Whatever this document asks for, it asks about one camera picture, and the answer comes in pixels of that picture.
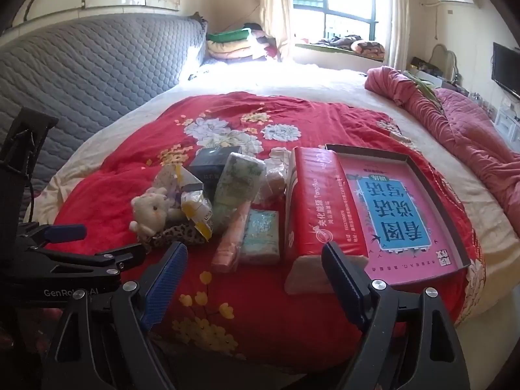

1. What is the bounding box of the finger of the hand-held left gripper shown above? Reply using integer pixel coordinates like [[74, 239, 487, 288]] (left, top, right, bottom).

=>
[[16, 221, 88, 253], [38, 243, 147, 283]]

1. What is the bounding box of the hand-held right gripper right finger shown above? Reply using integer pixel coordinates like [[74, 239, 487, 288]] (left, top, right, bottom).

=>
[[321, 241, 472, 390]]

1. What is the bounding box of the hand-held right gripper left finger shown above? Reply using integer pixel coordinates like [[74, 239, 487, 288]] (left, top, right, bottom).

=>
[[41, 241, 189, 390]]

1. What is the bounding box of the white plush toy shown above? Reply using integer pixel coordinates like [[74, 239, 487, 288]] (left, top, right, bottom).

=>
[[129, 187, 183, 242]]

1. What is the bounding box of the pink cloth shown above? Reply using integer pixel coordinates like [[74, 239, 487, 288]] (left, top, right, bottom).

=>
[[211, 201, 253, 273]]

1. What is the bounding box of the yellow and white packet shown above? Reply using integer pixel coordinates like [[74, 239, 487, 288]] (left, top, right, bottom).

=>
[[181, 189, 214, 240]]

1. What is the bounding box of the small teal tissue pack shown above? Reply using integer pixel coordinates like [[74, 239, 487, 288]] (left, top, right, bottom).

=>
[[240, 209, 281, 265]]

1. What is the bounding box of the shallow grey box pink inside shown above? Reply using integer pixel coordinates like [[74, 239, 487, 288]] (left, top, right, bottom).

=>
[[325, 143, 472, 287]]

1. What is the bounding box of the brown sponge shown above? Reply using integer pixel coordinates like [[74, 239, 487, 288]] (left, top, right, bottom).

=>
[[260, 166, 287, 204]]

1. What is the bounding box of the green leaf print tissue pack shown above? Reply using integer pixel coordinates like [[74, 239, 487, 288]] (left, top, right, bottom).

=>
[[211, 152, 267, 232]]

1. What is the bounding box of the red floral blanket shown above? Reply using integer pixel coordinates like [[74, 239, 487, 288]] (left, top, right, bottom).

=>
[[43, 91, 486, 374]]

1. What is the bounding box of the red tissue pack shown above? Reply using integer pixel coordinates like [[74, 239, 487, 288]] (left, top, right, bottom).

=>
[[284, 146, 370, 295]]

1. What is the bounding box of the dark glossy box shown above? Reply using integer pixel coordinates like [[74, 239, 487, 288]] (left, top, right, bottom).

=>
[[189, 146, 242, 204]]

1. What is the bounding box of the grey quilted headboard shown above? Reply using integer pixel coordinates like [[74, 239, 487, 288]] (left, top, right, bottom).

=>
[[0, 12, 208, 196]]

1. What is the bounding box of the pink quilt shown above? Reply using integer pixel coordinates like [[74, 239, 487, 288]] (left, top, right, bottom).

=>
[[364, 66, 520, 228]]

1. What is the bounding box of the bed with cream sheet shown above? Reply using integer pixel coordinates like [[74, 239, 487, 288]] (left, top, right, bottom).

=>
[[30, 59, 520, 330]]

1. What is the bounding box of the green striped cloth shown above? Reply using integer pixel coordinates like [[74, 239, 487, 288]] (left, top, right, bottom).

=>
[[404, 71, 441, 106]]

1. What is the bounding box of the white drawer unit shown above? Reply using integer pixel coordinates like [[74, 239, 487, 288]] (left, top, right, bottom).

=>
[[496, 101, 520, 151]]

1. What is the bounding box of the dark patterned box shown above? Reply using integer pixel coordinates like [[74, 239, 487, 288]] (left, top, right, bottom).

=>
[[410, 57, 443, 79]]

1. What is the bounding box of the patterned blanket pile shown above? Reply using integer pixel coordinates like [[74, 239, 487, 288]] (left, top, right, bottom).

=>
[[317, 34, 384, 58]]

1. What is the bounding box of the stack of folded blankets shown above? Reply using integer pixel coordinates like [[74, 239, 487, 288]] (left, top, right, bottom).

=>
[[205, 22, 279, 62]]

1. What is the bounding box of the black television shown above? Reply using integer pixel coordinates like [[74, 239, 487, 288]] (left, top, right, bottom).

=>
[[491, 42, 520, 100]]

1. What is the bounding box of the cream curtain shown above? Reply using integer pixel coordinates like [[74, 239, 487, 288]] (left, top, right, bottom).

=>
[[374, 0, 411, 74], [260, 0, 295, 61]]

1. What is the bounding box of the black cable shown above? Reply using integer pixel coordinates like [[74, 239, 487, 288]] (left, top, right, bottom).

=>
[[23, 171, 35, 222]]

